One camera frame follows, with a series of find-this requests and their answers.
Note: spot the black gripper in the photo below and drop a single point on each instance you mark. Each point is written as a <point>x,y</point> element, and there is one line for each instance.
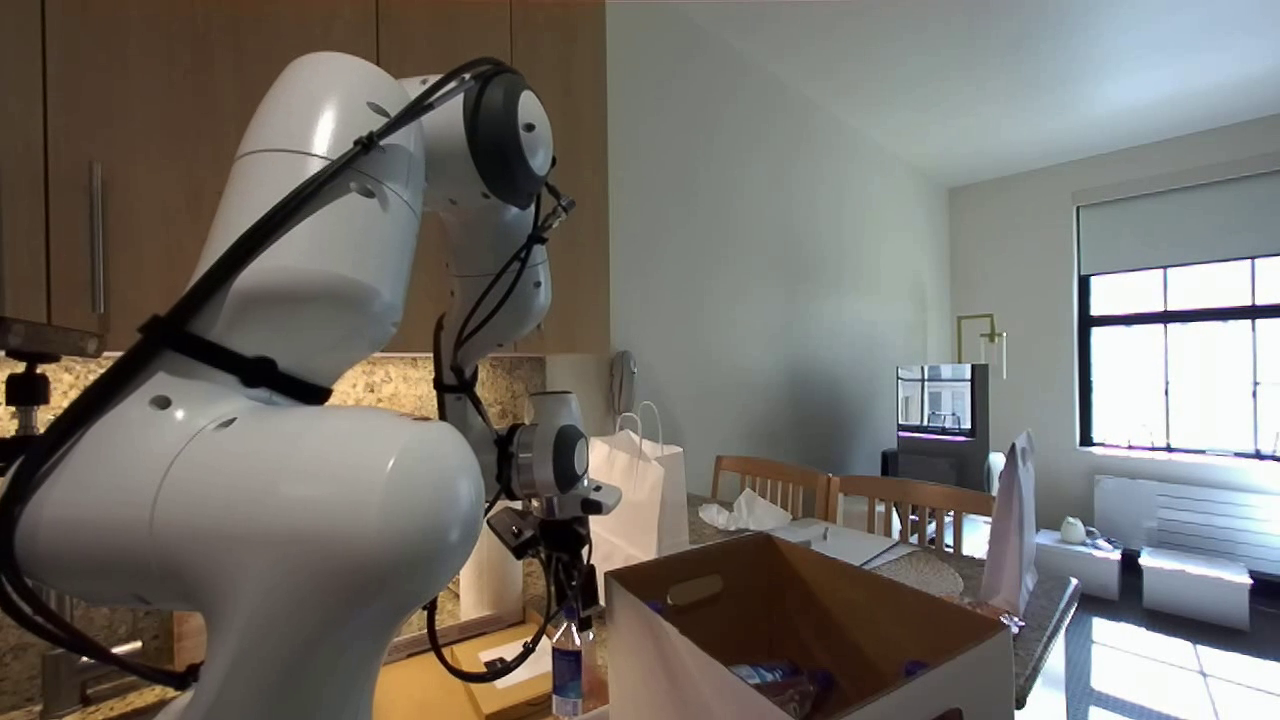
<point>564,546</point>

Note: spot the white storage cardboard box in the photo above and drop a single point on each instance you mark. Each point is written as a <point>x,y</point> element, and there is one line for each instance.
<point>667,665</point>

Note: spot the white paper bag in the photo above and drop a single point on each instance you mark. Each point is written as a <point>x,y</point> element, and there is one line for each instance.
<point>640,493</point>

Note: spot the small flat brown carton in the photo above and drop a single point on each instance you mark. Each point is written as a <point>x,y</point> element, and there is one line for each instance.
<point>485,700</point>

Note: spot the crumpled white cloth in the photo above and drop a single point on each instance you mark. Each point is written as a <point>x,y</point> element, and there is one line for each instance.
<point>746,512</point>

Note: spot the wooden dining chair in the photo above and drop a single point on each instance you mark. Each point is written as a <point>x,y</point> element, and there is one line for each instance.
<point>773,471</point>
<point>922,490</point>

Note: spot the white papers pile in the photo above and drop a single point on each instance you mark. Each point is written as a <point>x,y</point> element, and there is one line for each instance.
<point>865,546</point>

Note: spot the black monitor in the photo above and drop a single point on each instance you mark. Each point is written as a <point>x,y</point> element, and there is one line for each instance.
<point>940,401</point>

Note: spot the narrow tall white bag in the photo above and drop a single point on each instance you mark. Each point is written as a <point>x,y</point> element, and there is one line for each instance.
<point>1015,534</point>

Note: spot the white ottoman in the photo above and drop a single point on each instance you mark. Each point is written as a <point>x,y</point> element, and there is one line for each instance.
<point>1075,562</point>

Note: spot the black framed window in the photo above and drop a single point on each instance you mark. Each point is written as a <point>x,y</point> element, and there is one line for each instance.
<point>1174,361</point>

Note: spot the white roller blind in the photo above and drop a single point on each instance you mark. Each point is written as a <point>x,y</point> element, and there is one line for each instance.
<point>1183,221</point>

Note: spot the white wall phone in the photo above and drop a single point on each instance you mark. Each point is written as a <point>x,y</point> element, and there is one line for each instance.
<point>620,383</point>

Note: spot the thin rectangular frame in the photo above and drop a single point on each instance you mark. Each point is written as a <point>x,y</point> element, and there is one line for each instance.
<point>981,345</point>

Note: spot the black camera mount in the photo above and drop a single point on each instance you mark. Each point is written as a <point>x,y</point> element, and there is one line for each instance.
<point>26,385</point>

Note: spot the wooden wall cabinet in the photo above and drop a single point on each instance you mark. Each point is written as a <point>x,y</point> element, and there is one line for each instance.
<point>172,81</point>

